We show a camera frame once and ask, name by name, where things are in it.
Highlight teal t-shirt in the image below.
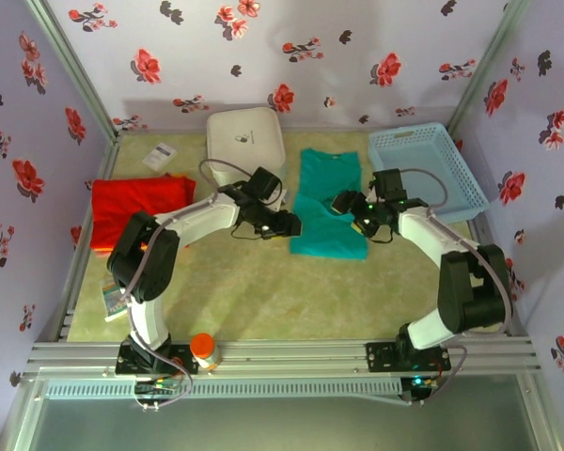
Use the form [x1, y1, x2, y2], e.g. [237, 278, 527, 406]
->
[288, 147, 370, 261]

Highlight light blue plastic basket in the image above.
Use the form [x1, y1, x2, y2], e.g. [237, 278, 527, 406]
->
[367, 122, 492, 225]

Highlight white plastic case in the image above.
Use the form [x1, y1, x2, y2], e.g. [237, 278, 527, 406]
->
[205, 106, 287, 190]

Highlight small white card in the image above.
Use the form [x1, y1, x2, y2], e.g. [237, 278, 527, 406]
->
[141, 142, 178, 172]

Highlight red t-shirt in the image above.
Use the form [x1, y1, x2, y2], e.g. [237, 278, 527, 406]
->
[89, 174, 197, 255]

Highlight orange capped bottle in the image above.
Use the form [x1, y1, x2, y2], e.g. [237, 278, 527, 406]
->
[190, 332, 224, 372]

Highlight colourful printed booklet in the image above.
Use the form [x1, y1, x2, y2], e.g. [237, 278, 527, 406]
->
[100, 275, 129, 324]

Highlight grey right arm cable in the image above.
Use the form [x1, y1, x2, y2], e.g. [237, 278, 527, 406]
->
[394, 167, 516, 340]

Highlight aluminium mounting rail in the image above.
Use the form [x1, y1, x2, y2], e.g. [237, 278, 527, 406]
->
[21, 334, 545, 382]

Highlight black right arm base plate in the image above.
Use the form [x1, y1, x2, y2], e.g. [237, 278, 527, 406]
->
[365, 341, 452, 375]

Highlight aluminium frame post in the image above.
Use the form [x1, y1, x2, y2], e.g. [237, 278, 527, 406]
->
[443, 0, 536, 136]
[24, 0, 122, 142]

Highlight grey slotted cable duct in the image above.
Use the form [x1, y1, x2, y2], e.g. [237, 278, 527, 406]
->
[44, 378, 403, 401]

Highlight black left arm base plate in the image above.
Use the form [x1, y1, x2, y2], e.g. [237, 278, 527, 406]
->
[115, 335, 200, 377]

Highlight grey right base cable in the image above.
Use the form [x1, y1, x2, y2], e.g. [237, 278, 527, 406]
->
[400, 347, 471, 407]

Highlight grey base cable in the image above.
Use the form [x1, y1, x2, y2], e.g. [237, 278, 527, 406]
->
[400, 347, 471, 407]
[133, 362, 197, 413]

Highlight grey left base cable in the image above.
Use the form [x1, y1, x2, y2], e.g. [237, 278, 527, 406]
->
[133, 362, 197, 413]

